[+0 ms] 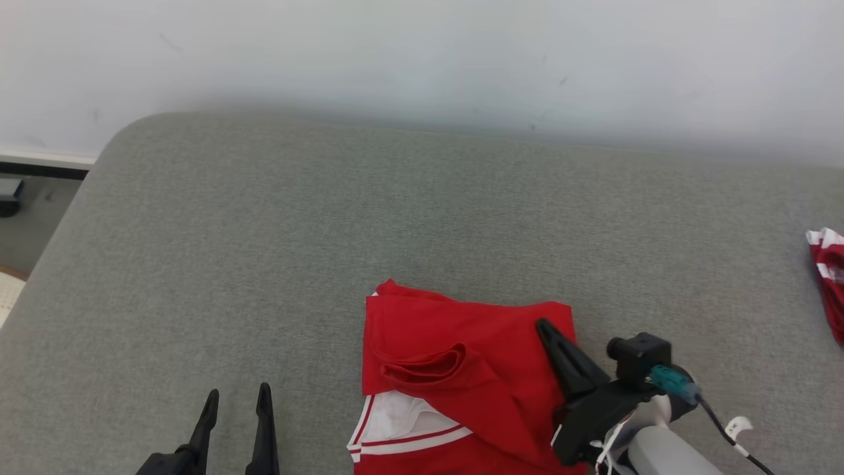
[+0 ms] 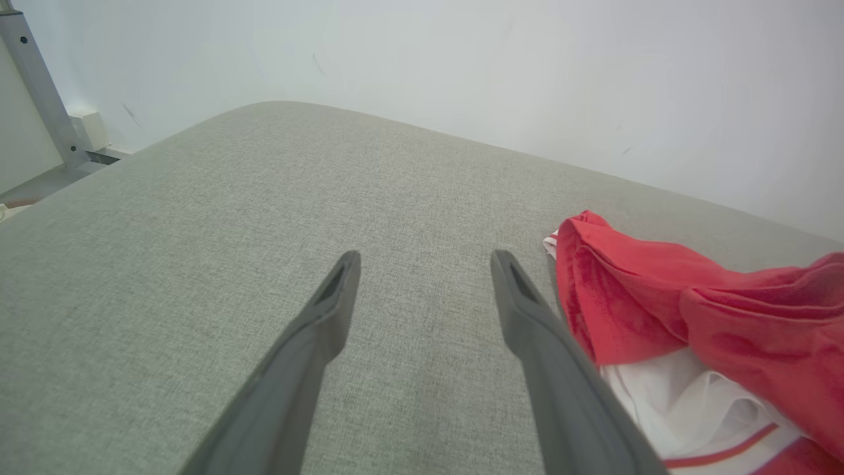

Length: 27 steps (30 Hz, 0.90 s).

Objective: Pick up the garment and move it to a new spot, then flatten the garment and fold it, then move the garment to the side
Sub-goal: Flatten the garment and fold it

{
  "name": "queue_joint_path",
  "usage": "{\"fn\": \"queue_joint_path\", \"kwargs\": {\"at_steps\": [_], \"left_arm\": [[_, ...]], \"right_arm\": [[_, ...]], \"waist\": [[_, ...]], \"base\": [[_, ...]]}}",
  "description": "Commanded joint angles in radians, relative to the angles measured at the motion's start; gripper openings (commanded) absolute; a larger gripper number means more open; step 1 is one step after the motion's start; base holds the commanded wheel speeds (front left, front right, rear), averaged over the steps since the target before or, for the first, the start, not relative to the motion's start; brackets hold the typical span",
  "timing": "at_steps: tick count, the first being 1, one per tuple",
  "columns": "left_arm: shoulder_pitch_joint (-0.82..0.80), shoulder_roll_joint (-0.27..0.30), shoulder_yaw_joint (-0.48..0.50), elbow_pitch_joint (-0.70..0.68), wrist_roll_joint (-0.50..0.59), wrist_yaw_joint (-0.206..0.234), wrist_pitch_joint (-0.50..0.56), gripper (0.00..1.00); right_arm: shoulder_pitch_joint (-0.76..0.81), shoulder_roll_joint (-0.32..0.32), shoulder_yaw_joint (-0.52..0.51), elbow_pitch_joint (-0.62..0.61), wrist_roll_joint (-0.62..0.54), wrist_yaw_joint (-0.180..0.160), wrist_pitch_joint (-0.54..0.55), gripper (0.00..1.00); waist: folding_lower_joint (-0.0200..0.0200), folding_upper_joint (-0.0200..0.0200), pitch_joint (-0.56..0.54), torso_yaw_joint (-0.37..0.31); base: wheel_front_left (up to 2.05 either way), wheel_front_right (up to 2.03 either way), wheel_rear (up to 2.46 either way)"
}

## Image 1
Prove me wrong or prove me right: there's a white cable clip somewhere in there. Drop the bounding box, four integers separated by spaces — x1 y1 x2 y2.
724 416 754 457

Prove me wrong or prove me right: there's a white and dark baseboard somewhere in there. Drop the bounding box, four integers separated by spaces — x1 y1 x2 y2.
0 148 98 180

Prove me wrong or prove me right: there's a black cable with teal plug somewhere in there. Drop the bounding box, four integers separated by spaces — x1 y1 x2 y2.
649 366 775 475

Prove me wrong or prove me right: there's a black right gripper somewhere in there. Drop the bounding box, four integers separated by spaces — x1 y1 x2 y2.
535 319 660 466

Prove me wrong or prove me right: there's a beige floor rug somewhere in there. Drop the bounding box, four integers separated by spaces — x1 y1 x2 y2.
0 267 27 329

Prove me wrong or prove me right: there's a white strap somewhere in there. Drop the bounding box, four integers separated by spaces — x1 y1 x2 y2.
590 419 634 475

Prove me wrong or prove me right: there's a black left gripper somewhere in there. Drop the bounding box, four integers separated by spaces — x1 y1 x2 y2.
135 383 281 475

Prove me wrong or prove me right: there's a dark box on floor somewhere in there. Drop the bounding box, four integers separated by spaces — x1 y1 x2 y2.
0 178 25 218

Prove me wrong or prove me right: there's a red white basketball jersey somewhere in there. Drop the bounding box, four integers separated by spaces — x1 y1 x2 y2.
347 278 588 475

